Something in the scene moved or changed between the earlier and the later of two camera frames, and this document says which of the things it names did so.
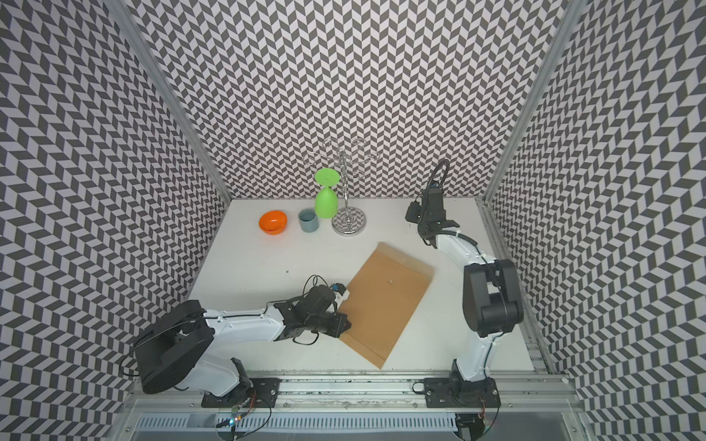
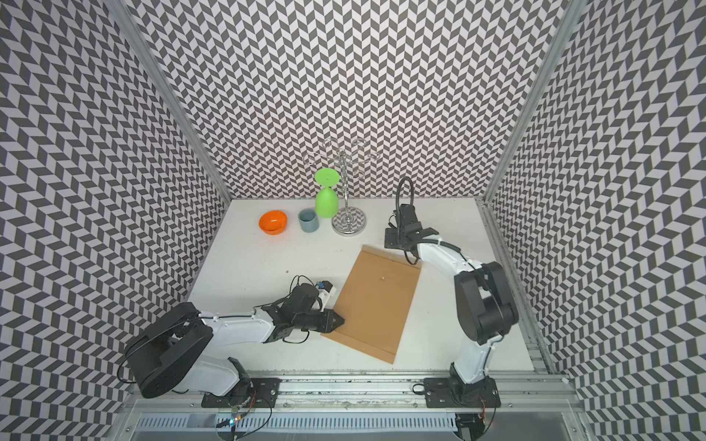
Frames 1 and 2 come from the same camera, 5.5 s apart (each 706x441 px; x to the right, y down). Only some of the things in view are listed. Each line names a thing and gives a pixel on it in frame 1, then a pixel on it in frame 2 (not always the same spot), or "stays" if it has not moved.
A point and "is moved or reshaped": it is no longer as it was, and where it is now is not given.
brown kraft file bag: (387, 300) is moved or reshaped
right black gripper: (413, 207) -> (391, 238)
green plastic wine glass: (325, 200) stays
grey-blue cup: (309, 220) stays
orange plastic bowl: (273, 222) stays
